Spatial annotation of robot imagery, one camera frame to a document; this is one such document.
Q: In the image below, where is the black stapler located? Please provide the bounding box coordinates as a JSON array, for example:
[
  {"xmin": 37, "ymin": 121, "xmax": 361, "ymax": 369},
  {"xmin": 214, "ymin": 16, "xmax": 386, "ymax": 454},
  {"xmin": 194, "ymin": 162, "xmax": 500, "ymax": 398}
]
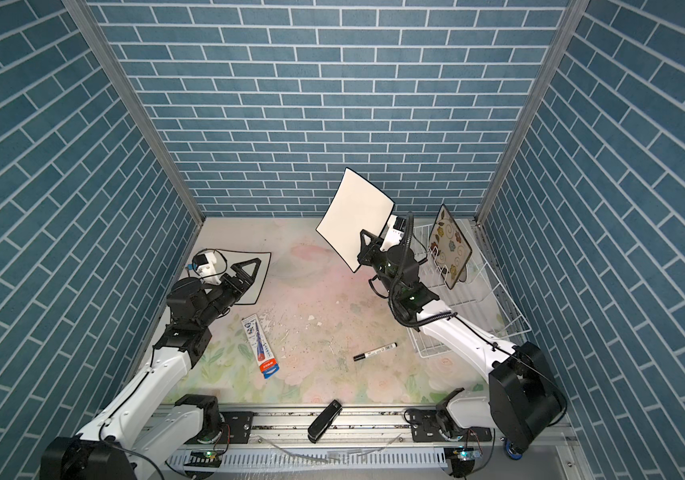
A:
[{"xmin": 308, "ymin": 400, "xmax": 342, "ymax": 444}]

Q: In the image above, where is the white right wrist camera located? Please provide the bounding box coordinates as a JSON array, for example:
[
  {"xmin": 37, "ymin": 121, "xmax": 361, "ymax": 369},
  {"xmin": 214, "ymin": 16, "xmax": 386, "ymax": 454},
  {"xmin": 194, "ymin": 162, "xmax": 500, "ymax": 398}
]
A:
[{"xmin": 380, "ymin": 215, "xmax": 407, "ymax": 252}]

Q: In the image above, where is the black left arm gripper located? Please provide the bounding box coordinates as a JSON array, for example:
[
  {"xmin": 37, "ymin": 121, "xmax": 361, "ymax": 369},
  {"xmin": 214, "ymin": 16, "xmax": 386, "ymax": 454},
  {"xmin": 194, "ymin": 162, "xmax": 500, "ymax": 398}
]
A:
[{"xmin": 195, "ymin": 259, "xmax": 260, "ymax": 331}]

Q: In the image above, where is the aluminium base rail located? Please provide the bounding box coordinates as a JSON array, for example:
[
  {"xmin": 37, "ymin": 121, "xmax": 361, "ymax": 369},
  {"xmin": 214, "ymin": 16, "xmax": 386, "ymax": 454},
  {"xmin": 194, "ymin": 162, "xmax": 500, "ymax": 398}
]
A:
[{"xmin": 161, "ymin": 403, "xmax": 571, "ymax": 475}]

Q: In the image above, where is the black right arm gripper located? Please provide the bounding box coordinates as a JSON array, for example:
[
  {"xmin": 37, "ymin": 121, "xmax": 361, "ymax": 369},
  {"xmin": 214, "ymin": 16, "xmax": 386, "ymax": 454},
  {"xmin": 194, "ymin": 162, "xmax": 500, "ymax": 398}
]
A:
[{"xmin": 361, "ymin": 227, "xmax": 404, "ymax": 301}]

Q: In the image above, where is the blue black handheld tool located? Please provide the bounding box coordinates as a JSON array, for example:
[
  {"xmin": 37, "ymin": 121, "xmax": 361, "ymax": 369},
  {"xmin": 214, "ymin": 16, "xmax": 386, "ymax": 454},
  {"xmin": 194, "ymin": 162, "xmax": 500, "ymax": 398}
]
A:
[{"xmin": 503, "ymin": 438, "xmax": 523, "ymax": 461}]

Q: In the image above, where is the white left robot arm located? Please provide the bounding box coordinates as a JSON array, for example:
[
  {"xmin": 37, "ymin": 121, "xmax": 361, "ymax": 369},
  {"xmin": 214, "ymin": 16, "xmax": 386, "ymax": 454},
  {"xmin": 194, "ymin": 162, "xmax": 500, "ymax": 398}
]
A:
[{"xmin": 40, "ymin": 249, "xmax": 270, "ymax": 479}]

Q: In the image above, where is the blue white toothpaste box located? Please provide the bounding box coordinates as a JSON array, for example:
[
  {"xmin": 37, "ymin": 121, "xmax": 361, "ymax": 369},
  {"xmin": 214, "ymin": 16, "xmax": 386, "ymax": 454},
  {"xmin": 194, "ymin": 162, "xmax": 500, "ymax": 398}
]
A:
[{"xmin": 242, "ymin": 314, "xmax": 280, "ymax": 379}]

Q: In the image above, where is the floral square plate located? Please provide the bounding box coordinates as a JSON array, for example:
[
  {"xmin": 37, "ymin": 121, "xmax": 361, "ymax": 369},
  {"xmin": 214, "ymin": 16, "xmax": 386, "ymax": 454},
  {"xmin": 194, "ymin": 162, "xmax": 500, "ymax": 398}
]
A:
[{"xmin": 427, "ymin": 204, "xmax": 472, "ymax": 289}]

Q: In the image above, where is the round white plate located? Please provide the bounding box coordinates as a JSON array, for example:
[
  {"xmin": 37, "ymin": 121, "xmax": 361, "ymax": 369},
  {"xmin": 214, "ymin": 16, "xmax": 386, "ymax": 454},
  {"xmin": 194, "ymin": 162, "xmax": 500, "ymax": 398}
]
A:
[{"xmin": 456, "ymin": 264, "xmax": 473, "ymax": 283}]

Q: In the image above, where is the black marker pen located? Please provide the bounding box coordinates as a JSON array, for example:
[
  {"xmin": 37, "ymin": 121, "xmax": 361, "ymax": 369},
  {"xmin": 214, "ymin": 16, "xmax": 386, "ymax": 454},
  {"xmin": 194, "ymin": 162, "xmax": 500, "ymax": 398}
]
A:
[{"xmin": 353, "ymin": 342, "xmax": 398, "ymax": 362}]

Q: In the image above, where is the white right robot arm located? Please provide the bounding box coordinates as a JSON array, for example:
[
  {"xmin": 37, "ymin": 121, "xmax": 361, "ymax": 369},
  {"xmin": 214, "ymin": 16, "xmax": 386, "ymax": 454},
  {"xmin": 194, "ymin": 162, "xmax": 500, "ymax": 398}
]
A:
[{"xmin": 357, "ymin": 238, "xmax": 568, "ymax": 459}]

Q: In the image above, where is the white wire dish rack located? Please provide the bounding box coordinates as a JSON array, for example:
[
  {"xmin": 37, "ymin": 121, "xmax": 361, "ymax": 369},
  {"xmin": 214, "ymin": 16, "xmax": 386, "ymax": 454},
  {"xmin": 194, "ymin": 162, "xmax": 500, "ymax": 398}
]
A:
[{"xmin": 412, "ymin": 219, "xmax": 531, "ymax": 344}]

